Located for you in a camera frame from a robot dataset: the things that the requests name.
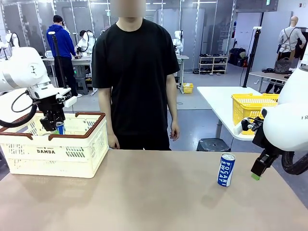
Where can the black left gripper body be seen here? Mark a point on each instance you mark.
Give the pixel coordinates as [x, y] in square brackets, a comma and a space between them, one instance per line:
[53, 108]

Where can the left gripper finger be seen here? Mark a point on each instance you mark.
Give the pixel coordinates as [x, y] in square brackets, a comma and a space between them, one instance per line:
[50, 125]
[61, 118]

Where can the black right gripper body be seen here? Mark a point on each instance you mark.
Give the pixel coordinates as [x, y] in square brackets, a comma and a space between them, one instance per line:
[263, 142]

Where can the blue Pocari Sweat can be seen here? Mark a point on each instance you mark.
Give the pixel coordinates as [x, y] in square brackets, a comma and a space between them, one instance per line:
[61, 128]
[226, 169]

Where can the drink can silver lid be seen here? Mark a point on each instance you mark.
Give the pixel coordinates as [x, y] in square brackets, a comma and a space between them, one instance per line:
[45, 134]

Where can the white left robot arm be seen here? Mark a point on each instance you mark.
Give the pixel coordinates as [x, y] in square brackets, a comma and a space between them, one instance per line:
[21, 69]

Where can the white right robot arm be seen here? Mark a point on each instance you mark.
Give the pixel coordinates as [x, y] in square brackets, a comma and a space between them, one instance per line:
[288, 120]

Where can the person's right forearm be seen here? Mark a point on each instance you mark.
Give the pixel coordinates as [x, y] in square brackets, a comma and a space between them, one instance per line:
[106, 110]

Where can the person's left forearm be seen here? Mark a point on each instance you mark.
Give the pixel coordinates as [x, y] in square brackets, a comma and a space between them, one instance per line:
[172, 98]

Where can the yellow plastic shopping basket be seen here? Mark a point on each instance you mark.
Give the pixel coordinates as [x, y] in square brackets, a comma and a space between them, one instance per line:
[252, 106]

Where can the cream basket with brown rim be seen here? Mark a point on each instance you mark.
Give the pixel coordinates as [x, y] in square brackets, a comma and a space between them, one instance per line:
[72, 156]

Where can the dark wicker basket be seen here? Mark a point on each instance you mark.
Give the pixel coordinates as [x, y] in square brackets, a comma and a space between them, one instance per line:
[282, 66]

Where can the small yellow basket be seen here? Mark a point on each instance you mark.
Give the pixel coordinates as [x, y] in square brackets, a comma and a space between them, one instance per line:
[188, 87]

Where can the person's right hand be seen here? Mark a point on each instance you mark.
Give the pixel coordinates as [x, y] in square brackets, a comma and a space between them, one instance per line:
[113, 142]

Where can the person's left hand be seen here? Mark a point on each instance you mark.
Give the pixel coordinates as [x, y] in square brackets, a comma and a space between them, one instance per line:
[175, 132]

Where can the grey step stool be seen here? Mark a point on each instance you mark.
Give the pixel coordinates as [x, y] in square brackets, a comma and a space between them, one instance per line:
[81, 85]

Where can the white table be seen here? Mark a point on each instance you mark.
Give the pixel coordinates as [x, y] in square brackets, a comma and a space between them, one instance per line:
[221, 101]
[14, 96]

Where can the black round stool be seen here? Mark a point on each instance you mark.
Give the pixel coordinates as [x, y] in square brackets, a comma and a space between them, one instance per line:
[214, 144]

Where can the person in blue hoodie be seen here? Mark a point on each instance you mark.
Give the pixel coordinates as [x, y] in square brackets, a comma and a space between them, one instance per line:
[61, 48]

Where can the brown work table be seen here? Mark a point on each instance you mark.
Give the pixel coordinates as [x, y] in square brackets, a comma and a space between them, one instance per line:
[267, 77]

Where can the white humanoid robot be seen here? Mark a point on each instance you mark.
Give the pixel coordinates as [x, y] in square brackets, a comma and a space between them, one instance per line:
[85, 42]

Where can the person in black t-shirt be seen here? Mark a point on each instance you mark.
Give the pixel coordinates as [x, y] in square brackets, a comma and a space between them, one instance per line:
[134, 72]

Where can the black bag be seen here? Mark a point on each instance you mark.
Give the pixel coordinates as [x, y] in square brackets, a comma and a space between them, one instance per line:
[237, 57]

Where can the white shoe rack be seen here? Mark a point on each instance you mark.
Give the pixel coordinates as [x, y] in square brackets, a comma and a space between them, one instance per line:
[213, 63]

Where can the mannequin with grey apron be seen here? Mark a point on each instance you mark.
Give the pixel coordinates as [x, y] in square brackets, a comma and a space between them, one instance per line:
[290, 38]

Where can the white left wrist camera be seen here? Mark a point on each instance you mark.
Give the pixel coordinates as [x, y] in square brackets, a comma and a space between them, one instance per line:
[70, 101]

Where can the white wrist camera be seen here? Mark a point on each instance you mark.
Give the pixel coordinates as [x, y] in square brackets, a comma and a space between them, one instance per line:
[244, 127]
[70, 101]

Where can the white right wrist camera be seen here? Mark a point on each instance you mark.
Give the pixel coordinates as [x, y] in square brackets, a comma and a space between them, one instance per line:
[244, 127]

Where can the black camera tripod pole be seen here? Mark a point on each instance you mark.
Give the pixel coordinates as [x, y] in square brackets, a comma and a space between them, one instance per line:
[251, 57]

